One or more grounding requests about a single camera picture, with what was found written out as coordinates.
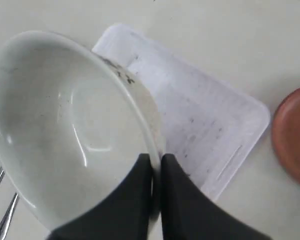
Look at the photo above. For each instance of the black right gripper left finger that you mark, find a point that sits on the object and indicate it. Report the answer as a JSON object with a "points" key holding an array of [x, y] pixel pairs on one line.
{"points": [[123, 215]]}

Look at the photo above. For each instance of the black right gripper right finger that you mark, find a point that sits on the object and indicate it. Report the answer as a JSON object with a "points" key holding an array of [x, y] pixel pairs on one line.
{"points": [[187, 214]]}

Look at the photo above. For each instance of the beige ceramic bowl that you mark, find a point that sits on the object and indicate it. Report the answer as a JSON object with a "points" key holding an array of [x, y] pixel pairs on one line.
{"points": [[72, 124]]}

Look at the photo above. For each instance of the silver metal fork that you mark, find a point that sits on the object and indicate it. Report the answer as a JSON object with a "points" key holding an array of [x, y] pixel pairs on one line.
{"points": [[8, 216]]}

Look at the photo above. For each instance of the brown wooden plate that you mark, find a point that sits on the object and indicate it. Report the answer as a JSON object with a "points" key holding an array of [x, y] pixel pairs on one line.
{"points": [[285, 134]]}

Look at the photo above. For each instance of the white plastic woven basket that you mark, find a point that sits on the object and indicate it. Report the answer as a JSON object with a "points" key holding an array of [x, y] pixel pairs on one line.
{"points": [[209, 126]]}

